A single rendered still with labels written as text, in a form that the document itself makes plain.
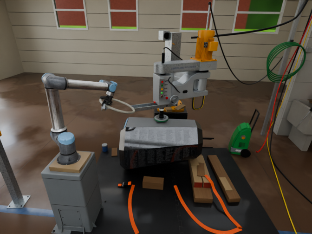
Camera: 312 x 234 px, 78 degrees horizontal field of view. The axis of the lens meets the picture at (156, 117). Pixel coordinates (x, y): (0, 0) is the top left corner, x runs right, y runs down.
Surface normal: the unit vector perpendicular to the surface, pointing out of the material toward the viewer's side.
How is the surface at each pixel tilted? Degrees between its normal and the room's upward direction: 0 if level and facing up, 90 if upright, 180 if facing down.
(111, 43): 90
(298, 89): 90
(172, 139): 45
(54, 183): 90
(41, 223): 0
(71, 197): 90
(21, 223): 0
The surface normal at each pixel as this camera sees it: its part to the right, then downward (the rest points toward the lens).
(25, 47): -0.09, 0.43
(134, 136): 0.03, -0.33
